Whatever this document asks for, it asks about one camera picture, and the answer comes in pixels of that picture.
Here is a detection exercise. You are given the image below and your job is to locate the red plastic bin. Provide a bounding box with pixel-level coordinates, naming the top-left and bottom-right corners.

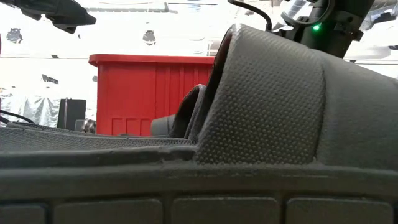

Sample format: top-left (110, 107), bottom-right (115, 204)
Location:
top-left (88, 54), bottom-right (216, 137)

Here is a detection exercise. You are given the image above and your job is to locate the dark blurry background object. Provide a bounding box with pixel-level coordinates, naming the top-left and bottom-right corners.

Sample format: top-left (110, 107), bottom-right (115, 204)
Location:
top-left (42, 73), bottom-right (59, 85)
top-left (142, 30), bottom-right (156, 46)
top-left (6, 27), bottom-right (24, 44)

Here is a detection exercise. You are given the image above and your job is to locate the small shiny metal object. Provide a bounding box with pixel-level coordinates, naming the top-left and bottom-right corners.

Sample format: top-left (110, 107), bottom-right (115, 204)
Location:
top-left (74, 118), bottom-right (97, 134)

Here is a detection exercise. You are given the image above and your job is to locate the black box cabinet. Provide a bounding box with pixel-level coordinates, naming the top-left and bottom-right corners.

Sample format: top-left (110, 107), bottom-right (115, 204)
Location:
top-left (57, 98), bottom-right (87, 130)

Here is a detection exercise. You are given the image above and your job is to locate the pale plastic sheet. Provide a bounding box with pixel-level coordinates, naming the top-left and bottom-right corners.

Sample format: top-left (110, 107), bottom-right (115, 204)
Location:
top-left (0, 95), bottom-right (60, 128)

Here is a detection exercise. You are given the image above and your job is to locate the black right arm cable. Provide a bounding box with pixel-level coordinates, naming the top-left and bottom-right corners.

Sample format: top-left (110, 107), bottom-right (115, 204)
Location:
top-left (228, 0), bottom-right (274, 32)

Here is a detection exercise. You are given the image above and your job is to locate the black table cable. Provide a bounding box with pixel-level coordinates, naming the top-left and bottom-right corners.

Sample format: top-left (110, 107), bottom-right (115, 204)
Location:
top-left (0, 108), bottom-right (35, 125)

